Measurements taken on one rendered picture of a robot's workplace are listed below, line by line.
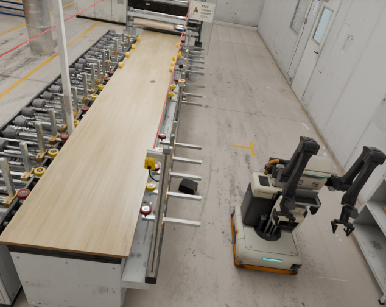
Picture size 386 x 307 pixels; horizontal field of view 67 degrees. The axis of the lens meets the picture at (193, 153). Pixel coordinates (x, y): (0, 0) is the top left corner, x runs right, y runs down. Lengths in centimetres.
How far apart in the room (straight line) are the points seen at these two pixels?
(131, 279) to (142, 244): 29
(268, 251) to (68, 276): 173
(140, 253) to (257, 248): 118
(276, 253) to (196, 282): 79
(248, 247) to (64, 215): 166
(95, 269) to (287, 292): 183
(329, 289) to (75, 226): 245
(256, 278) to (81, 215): 178
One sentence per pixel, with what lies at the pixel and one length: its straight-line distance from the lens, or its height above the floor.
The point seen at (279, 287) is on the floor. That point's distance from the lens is 314.
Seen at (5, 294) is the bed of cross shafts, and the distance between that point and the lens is 270.
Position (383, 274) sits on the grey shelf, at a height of 14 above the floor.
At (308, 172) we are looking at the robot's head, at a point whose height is 131.
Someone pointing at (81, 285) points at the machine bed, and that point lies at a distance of 234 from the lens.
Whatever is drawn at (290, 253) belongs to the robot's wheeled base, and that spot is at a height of 28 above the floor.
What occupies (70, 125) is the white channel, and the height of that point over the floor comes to 96.
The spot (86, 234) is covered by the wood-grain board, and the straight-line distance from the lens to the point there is 204.
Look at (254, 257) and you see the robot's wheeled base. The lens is 291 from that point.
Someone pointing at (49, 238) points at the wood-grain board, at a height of 90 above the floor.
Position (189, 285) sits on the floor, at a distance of 289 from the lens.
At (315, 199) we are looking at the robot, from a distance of 248.
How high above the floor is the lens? 250
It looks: 36 degrees down
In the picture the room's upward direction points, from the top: 11 degrees clockwise
